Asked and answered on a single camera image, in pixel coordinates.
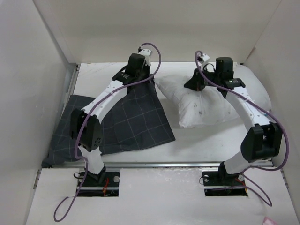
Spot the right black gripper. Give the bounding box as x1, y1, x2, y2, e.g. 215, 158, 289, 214
184, 66, 221, 91

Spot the white pillow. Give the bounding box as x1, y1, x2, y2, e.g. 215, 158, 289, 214
154, 65, 272, 128

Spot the dark grey checked pillowcase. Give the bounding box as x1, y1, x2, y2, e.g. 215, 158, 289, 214
41, 82, 175, 168

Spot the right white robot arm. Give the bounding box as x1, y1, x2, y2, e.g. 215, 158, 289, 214
184, 52, 283, 185

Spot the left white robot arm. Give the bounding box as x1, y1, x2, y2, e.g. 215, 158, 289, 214
69, 49, 152, 186

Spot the pink object in corner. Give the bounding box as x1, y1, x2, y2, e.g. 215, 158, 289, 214
262, 217, 277, 225

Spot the aluminium rail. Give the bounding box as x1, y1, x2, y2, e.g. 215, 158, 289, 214
51, 161, 272, 168

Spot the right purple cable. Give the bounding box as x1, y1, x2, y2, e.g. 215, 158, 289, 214
195, 50, 291, 207

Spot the purple cable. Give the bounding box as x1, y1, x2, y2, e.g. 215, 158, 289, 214
195, 50, 291, 207
53, 42, 163, 223

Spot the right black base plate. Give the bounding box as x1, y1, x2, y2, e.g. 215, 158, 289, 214
199, 171, 248, 197

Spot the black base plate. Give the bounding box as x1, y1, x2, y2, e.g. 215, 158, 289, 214
199, 171, 248, 197
73, 171, 120, 197

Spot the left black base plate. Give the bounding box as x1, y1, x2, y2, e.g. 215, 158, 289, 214
73, 171, 120, 197

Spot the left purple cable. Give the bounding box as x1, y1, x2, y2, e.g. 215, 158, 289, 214
53, 42, 163, 223

